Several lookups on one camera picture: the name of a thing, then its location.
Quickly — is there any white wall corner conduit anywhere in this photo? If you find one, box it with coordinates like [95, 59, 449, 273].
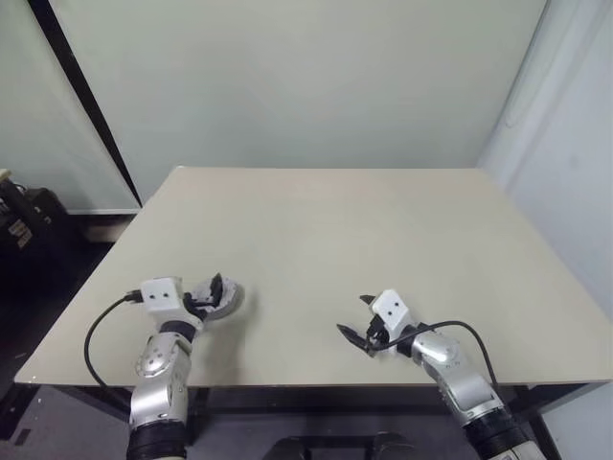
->
[478, 0, 583, 169]

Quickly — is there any black equipment case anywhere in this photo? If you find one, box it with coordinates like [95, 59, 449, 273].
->
[0, 184, 87, 269]

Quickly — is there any black table frame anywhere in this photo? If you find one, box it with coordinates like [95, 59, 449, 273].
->
[13, 382, 595, 432]

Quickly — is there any black diagonal wall strip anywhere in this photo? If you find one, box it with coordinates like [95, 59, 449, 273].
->
[26, 0, 144, 208]

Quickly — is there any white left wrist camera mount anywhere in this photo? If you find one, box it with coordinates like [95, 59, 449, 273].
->
[141, 276, 206, 333]

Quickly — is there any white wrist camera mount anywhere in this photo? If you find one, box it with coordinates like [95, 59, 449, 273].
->
[141, 276, 206, 333]
[368, 288, 414, 357]

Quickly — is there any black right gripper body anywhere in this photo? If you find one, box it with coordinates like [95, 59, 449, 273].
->
[361, 313, 392, 358]

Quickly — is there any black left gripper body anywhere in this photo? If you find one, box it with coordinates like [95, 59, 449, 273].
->
[181, 290, 215, 322]

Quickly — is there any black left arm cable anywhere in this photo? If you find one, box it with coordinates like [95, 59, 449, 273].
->
[83, 288, 144, 388]

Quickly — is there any grey round bowl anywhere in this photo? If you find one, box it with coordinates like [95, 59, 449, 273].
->
[190, 280, 247, 324]

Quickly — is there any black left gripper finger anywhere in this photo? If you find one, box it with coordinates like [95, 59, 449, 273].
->
[209, 272, 225, 309]

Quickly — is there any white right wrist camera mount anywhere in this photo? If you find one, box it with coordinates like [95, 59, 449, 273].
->
[368, 288, 414, 357]

